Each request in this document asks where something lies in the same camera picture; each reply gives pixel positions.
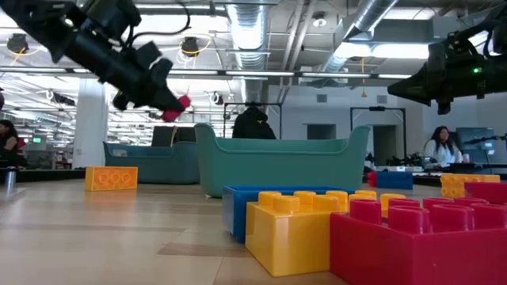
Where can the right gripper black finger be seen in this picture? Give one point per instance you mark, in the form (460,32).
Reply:
(414,89)

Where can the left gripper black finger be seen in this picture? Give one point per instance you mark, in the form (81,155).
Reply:
(164,95)

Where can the blue toy building block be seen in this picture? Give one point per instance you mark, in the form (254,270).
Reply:
(235,213)
(394,181)

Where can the yellow toy building block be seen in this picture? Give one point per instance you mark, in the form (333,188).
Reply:
(111,179)
(392,202)
(453,186)
(285,237)

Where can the teal plastic bin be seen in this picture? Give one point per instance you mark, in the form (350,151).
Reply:
(277,170)

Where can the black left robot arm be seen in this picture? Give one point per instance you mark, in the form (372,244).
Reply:
(31,20)

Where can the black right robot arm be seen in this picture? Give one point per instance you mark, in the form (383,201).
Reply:
(501,39)

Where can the dark office chair back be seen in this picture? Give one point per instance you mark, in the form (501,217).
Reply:
(166,136)

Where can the dark computer monitor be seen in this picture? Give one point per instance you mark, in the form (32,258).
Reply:
(475,138)

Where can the white building pillar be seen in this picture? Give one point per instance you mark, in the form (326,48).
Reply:
(91,126)

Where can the person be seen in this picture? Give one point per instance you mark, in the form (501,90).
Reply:
(253,124)
(8,142)
(441,150)

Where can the slate blue plastic bin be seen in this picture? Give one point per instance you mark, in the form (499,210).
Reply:
(158,166)

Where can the long LED light bar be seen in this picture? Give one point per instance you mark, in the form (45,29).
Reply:
(257,73)

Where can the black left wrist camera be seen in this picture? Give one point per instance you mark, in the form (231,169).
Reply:
(148,54)

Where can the black rectangular stand frame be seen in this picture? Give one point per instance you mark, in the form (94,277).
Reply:
(351,130)
(224,118)

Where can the silver ceiling air duct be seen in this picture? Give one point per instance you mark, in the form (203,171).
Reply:
(368,16)
(249,39)

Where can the black aluminium table frame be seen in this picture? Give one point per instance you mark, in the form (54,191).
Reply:
(47,175)

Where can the short metal post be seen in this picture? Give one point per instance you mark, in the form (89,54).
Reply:
(10,180)

